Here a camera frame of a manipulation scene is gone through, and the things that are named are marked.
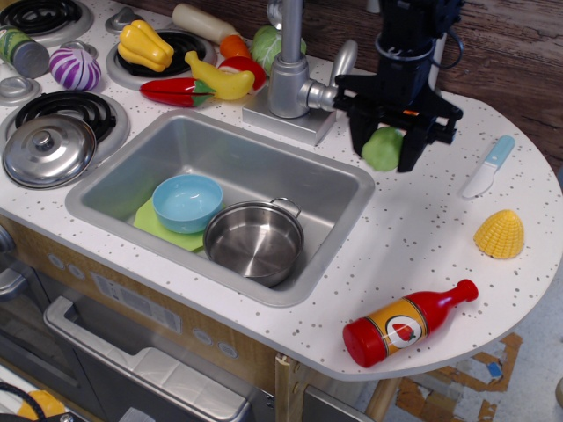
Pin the silver stove knob left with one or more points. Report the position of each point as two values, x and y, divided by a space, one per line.
18 90

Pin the orange toy fruit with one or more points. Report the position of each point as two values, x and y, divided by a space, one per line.
234 46

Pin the silver stove knob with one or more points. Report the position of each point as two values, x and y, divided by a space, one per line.
117 22
18 90

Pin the blue white toy knife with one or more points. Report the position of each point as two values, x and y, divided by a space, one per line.
483 178

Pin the back left stove burner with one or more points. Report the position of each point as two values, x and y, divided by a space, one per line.
49 22

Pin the grey support pole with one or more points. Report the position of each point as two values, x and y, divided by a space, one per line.
435 68

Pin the green plastic plate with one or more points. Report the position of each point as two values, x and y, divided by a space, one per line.
146 220

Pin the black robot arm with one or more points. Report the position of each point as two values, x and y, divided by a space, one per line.
405 19

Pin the yellow toy banana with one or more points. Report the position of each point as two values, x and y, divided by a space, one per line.
227 86

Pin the stove burner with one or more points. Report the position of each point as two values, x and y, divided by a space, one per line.
49 22
133 76
105 116

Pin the cream toy bottle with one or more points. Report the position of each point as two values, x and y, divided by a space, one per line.
202 23

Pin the grey metal sink basin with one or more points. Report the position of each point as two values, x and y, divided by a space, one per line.
248 166

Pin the red toy apple half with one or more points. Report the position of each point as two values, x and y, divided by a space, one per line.
239 63

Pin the small steel pan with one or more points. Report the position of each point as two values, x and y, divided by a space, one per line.
258 240

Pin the red toy ketchup bottle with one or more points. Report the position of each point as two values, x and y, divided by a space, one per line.
401 324

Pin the back right stove burner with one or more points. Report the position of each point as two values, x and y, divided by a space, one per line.
133 76

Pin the light blue plastic bowl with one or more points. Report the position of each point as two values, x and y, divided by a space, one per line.
186 203

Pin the silver oven door handle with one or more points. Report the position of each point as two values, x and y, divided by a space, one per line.
150 381

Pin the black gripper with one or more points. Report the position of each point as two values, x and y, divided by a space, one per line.
399 94

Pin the yellow object bottom left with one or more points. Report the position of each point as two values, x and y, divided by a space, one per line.
50 405

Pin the yellow toy bell pepper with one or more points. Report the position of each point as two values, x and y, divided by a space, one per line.
140 44

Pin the front left stove burner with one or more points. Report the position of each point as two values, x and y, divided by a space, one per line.
105 116

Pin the purple toy onion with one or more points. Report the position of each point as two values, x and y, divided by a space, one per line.
74 69

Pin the yellow toy corn piece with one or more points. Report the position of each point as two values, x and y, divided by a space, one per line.
501 235

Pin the silver toy faucet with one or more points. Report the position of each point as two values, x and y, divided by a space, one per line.
295 105

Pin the green toy broccoli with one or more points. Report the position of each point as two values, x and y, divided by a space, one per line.
382 150

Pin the steel pot lid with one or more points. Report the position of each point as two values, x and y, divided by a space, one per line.
49 151

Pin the red toy chili pepper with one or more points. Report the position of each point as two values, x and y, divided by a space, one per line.
181 91

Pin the green label toy can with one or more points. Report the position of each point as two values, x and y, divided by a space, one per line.
26 56

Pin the green toy cabbage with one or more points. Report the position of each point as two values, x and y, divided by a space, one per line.
266 45

